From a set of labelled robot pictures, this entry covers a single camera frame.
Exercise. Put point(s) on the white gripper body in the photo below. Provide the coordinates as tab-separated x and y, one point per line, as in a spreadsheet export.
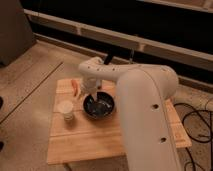
90	85

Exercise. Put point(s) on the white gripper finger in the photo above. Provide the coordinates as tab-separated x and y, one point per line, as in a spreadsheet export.
95	96

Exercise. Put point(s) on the dark ceramic bowl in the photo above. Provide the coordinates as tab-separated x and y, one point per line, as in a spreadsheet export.
99	107

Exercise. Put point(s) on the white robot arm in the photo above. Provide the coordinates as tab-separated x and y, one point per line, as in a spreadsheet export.
141	92

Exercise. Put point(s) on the orange carrot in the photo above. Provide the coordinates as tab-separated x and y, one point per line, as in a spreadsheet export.
75	87

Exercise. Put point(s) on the white cup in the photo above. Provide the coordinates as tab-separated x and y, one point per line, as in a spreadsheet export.
66	109

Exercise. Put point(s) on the wooden table board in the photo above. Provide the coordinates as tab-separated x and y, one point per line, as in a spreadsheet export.
83	138

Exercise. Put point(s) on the grey cabinet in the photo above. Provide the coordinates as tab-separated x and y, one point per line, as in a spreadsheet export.
16	35

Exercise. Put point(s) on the white railing shelf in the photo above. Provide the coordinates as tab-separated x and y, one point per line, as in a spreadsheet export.
163	50

